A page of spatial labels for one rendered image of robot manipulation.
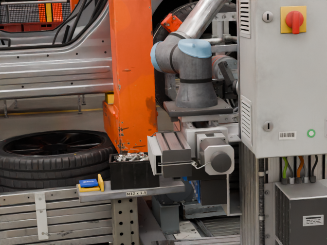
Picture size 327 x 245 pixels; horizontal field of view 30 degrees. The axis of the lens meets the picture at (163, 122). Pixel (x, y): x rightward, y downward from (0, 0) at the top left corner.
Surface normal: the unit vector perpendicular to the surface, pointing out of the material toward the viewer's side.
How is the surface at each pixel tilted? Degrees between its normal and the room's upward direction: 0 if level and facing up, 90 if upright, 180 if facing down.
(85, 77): 90
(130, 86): 90
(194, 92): 72
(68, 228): 90
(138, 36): 90
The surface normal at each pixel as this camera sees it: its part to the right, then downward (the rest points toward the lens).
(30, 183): -0.18, 0.20
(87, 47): 0.21, 0.18
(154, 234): -0.04, -0.98
